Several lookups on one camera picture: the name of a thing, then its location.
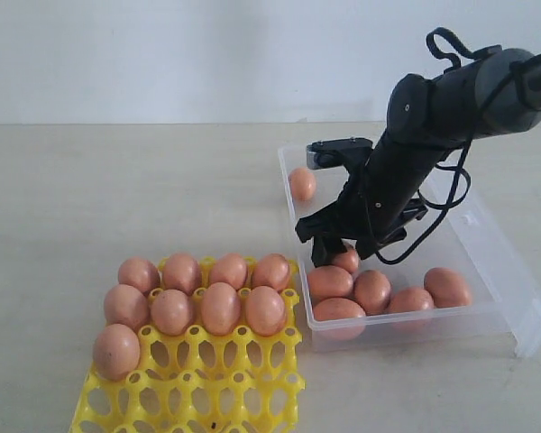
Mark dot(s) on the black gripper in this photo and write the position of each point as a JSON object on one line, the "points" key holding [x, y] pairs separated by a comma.
{"points": [[373, 198]]}

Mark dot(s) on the brown egg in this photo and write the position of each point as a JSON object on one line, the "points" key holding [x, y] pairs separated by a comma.
{"points": [[172, 312], [272, 270], [448, 288], [126, 305], [349, 260], [413, 298], [220, 309], [116, 352], [329, 281], [372, 291], [182, 272], [231, 269], [302, 184], [139, 273], [339, 308]]}

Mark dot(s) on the brown egg edge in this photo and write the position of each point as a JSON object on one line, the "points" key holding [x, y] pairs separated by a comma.
{"points": [[265, 311]]}

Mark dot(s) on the yellow plastic egg tray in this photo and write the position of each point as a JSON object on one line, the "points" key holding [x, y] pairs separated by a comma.
{"points": [[197, 382]]}

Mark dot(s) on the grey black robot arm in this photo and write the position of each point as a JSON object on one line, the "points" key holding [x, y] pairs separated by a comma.
{"points": [[489, 92]]}

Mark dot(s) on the clear plastic container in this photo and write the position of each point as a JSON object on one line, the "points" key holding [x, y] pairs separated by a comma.
{"points": [[505, 296]]}

